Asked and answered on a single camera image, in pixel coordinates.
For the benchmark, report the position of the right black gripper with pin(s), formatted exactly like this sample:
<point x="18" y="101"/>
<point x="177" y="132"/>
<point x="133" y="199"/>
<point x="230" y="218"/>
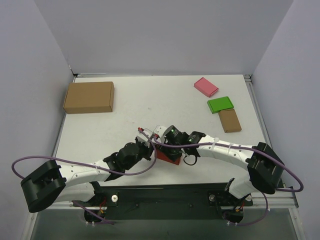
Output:
<point x="171" y="152"/>

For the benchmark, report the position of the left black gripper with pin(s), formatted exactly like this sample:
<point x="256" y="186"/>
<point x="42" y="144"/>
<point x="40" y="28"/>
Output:
<point x="146" y="149"/>

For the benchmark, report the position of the red paper box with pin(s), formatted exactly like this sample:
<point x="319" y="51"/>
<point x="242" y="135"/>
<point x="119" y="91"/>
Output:
<point x="176" y="160"/>

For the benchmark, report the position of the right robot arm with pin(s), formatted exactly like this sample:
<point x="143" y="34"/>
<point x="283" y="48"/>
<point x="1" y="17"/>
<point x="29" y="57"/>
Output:
<point x="262" y="165"/>

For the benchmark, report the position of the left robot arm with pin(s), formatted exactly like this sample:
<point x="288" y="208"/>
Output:
<point x="44" y="186"/>

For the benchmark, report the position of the small brown cardboard box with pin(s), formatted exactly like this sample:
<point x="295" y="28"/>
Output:
<point x="229" y="121"/>

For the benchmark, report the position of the pink paper box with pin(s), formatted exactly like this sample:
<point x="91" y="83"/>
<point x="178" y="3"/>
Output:
<point x="206" y="87"/>

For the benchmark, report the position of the green paper box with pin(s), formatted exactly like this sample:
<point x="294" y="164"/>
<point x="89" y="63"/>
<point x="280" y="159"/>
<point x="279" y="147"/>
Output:
<point x="219" y="104"/>

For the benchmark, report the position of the large brown cardboard box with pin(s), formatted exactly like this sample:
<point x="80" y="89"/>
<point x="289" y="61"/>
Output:
<point x="89" y="97"/>

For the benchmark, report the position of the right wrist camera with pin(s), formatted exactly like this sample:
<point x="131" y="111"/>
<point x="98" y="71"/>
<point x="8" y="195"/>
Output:
<point x="160" y="131"/>

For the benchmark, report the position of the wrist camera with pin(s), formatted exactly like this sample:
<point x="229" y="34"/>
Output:
<point x="144" y="136"/>
<point x="160" y="131"/>

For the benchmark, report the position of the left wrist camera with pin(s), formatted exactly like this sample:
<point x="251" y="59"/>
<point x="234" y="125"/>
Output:
<point x="144" y="136"/>

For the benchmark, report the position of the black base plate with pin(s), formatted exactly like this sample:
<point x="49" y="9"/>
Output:
<point x="201" y="201"/>

